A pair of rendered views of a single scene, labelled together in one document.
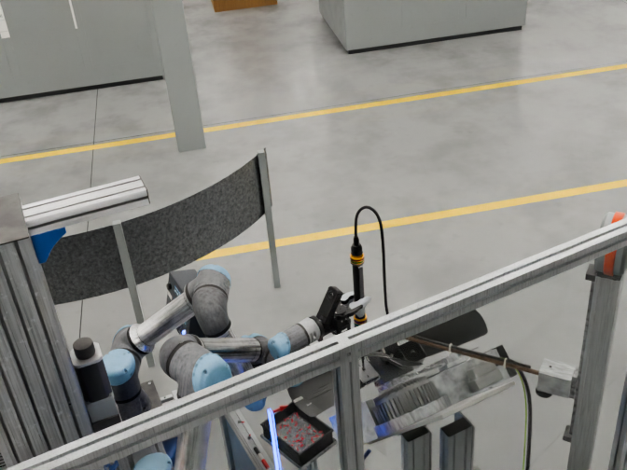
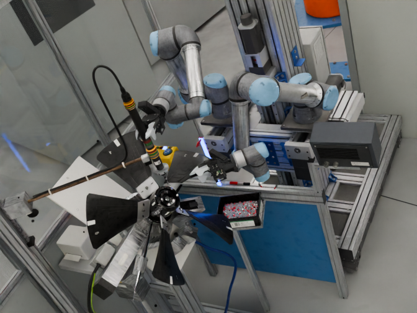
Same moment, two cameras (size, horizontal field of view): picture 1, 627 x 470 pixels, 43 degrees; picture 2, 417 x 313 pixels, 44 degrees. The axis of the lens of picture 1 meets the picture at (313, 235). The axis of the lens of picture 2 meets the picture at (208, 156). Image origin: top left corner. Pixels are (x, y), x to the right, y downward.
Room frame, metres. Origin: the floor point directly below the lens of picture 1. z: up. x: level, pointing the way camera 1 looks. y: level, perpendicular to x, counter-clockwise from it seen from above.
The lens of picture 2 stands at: (3.68, -0.78, 2.59)
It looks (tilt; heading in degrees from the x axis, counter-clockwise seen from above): 36 degrees down; 152
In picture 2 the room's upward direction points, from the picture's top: 22 degrees counter-clockwise
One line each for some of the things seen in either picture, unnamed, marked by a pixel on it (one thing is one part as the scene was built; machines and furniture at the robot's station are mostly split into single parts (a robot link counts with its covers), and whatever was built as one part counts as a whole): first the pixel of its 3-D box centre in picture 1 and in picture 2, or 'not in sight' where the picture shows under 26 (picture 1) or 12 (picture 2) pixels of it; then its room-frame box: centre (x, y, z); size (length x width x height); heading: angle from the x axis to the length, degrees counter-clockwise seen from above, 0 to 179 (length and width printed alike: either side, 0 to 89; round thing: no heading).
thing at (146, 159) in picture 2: not in sight; (155, 162); (1.98, -0.14, 1.35); 0.09 x 0.07 x 0.10; 60
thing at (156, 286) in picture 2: not in sight; (165, 288); (1.85, -0.34, 0.56); 0.19 x 0.04 x 0.04; 25
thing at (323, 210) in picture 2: not in sight; (334, 253); (2.32, 0.42, 0.39); 0.04 x 0.04 x 0.78; 25
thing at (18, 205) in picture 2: not in sight; (17, 205); (1.67, -0.67, 1.39); 0.10 x 0.07 x 0.08; 60
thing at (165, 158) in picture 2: not in sight; (164, 159); (1.57, 0.08, 1.02); 0.16 x 0.10 x 0.11; 25
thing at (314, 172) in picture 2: not in sight; (314, 176); (2.32, 0.42, 0.96); 0.03 x 0.03 x 0.20; 25
